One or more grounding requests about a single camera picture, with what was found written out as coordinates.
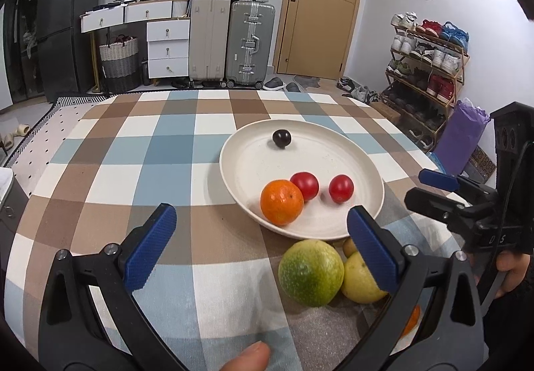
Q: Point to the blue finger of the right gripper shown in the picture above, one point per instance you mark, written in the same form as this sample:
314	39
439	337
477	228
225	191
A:
438	180
439	208

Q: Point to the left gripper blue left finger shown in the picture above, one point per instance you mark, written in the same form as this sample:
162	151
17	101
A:
144	245

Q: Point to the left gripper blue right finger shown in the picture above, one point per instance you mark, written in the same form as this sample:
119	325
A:
381	252

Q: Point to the yellow-green guava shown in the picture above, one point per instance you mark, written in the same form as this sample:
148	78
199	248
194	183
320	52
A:
359	284

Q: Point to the large green-yellow citrus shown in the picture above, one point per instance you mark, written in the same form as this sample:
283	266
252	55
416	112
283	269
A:
311	272

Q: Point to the red tomato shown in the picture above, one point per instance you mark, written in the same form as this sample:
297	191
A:
341	189
307	183

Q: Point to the orange tangerine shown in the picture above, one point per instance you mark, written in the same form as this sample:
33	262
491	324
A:
281	202
413	320

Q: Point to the dark plum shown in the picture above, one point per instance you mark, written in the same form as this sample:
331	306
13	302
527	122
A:
281	138

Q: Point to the person's right hand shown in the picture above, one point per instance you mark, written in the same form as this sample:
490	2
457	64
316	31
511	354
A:
516	266

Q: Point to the person's left hand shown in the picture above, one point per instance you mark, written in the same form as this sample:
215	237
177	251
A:
254	358

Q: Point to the purple bag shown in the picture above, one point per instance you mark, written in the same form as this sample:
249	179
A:
461	136

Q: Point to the checkered tablecloth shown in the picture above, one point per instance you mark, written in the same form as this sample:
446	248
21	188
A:
93	173

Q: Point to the cream oval plate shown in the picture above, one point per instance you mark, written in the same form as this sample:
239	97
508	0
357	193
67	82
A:
249	160

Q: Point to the wooden shoe rack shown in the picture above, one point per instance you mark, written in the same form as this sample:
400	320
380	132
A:
425	75

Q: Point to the woven laundry basket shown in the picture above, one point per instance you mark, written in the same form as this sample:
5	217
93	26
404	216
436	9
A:
121	64

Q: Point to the wooden door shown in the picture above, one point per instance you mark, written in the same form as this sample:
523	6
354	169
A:
314	37

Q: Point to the silver grey suitcase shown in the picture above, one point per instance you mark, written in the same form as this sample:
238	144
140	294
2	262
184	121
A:
249	43

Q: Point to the white drawer desk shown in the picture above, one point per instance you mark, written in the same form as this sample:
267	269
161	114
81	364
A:
163	27

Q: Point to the beige suitcase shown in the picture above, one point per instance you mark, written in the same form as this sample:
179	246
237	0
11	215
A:
209	21

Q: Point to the dark glass cabinet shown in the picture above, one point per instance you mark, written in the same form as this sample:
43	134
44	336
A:
20	49

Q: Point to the black refrigerator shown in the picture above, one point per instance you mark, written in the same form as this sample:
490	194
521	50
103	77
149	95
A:
63	51

